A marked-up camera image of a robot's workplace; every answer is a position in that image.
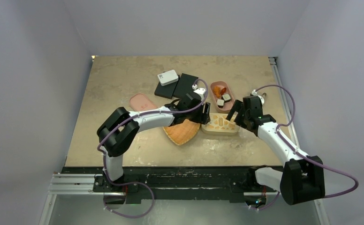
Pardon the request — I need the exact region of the beige lunch box lid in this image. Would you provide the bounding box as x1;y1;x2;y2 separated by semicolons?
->
202;113;240;128

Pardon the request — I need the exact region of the beige lunch box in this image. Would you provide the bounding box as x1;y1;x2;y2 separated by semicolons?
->
201;126;240;136

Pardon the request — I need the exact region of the black rice roll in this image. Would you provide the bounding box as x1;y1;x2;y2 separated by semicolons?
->
222;93;231;103

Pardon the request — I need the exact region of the small glazed meat strip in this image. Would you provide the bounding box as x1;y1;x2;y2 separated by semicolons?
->
220;87;227;95

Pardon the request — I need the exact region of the fried chicken piece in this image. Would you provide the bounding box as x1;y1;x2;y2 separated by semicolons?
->
212;86;222;98

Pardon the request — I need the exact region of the woven bamboo basket tray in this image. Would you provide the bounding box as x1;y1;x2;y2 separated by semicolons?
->
163;120;201;146

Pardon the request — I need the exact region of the pink lunch box lid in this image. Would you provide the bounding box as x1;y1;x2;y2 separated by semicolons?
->
129;93;158;112

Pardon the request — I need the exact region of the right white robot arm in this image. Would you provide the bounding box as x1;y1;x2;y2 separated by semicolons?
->
227;96;325;205

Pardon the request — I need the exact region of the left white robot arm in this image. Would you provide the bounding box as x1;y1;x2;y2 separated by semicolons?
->
97;91;211;192

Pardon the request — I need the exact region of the right black box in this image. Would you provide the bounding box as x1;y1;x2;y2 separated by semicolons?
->
173;73;198;99

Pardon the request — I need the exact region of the black box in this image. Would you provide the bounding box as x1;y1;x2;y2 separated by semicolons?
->
173;73;198;99
154;75;180;99

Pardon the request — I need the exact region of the pink lunch box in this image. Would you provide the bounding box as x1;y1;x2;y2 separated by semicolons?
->
210;81;235;113

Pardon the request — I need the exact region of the left black box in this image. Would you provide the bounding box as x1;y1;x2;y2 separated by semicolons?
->
154;75;180;99

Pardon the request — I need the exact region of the white small device box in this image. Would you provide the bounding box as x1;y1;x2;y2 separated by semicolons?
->
157;69;179;86

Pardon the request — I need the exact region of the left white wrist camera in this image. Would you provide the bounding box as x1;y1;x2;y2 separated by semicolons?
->
192;84;206;99

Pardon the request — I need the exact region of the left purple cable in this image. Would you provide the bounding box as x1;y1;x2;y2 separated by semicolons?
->
97;78;209;187

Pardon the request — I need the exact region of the right aluminium rail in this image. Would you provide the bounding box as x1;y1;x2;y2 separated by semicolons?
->
268;57;308;156

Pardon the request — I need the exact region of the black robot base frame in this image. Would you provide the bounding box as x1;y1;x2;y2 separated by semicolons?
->
61;166;276;205

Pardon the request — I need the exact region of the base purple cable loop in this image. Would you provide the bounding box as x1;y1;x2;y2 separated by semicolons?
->
103;181;157;218

